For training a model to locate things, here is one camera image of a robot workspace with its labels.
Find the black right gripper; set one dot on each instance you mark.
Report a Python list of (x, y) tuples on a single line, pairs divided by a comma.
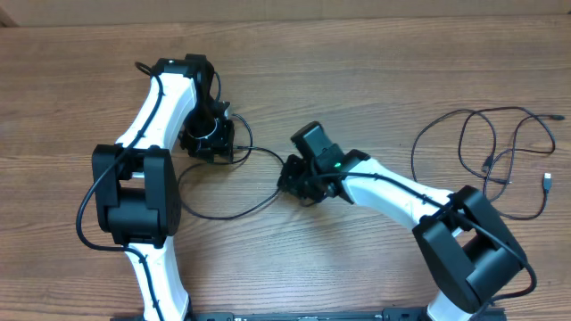
[(290, 184)]

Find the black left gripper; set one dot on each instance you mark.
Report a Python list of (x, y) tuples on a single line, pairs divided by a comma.
[(223, 144)]

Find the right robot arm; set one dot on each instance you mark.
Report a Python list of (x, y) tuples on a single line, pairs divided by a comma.
[(468, 249)]

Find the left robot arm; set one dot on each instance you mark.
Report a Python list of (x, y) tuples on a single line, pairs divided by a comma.
[(135, 185)]

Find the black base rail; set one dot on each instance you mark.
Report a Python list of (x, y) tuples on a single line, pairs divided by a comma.
[(308, 316)]

